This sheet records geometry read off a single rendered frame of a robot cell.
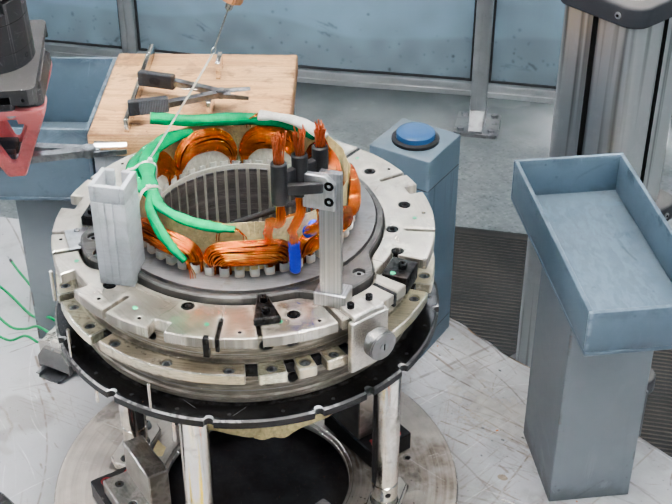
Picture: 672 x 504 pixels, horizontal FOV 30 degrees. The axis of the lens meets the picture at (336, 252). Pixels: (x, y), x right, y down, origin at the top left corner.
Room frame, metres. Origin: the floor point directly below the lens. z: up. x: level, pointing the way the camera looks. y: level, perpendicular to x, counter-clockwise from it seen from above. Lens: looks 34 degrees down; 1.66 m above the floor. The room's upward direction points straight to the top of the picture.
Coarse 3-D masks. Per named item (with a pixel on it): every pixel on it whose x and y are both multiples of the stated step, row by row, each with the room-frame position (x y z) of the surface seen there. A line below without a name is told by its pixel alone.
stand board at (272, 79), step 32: (128, 64) 1.25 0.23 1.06; (160, 64) 1.25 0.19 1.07; (192, 64) 1.25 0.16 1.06; (224, 64) 1.25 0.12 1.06; (256, 64) 1.25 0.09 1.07; (288, 64) 1.25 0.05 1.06; (128, 96) 1.18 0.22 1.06; (256, 96) 1.18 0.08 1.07; (288, 96) 1.18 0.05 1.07; (96, 128) 1.11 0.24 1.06; (160, 128) 1.11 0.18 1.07
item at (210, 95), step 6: (186, 96) 1.13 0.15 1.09; (192, 96) 1.13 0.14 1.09; (198, 96) 1.13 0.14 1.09; (204, 96) 1.13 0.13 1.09; (210, 96) 1.13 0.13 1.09; (216, 96) 1.13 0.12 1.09; (174, 102) 1.12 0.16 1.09; (180, 102) 1.12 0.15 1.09; (186, 102) 1.12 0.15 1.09; (192, 102) 1.12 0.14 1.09
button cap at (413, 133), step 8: (400, 128) 1.14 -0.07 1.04; (408, 128) 1.14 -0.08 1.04; (416, 128) 1.14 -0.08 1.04; (424, 128) 1.14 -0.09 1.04; (432, 128) 1.14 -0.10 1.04; (400, 136) 1.13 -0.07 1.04; (408, 136) 1.13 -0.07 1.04; (416, 136) 1.13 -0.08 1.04; (424, 136) 1.13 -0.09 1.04; (432, 136) 1.13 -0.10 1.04; (408, 144) 1.12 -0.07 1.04; (416, 144) 1.12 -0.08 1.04; (424, 144) 1.12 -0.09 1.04
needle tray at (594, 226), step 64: (512, 192) 1.04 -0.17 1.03; (576, 192) 1.05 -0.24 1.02; (640, 192) 0.99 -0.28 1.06; (576, 256) 0.94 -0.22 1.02; (640, 256) 0.94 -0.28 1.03; (576, 320) 0.82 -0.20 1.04; (640, 320) 0.80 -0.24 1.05; (576, 384) 0.87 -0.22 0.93; (640, 384) 0.88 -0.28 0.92; (576, 448) 0.87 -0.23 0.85
